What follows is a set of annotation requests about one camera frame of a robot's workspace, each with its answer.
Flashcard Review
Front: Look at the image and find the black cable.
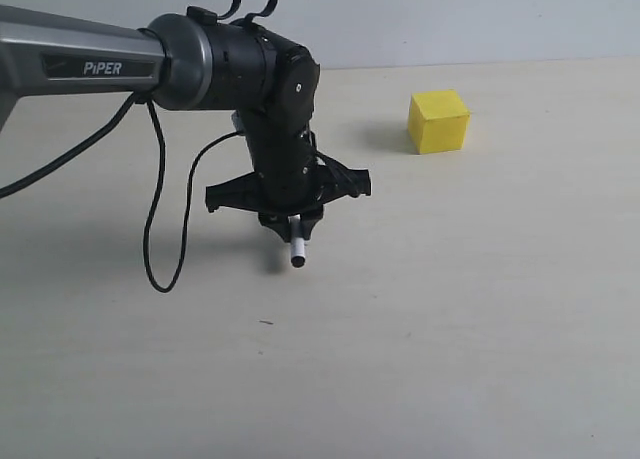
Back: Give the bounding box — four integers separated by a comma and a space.
0, 0, 281, 294

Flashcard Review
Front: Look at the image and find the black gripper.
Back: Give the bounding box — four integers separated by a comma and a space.
238, 104, 324, 243

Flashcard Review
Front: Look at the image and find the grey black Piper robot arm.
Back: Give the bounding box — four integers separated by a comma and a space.
1, 6, 327, 237

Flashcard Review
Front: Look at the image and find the black and white marker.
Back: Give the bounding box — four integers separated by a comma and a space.
290, 215, 306, 268

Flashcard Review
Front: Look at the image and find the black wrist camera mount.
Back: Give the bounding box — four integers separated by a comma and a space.
205, 165, 372, 216

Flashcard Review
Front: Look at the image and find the yellow cube block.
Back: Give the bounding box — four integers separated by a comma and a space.
407, 89, 471, 155

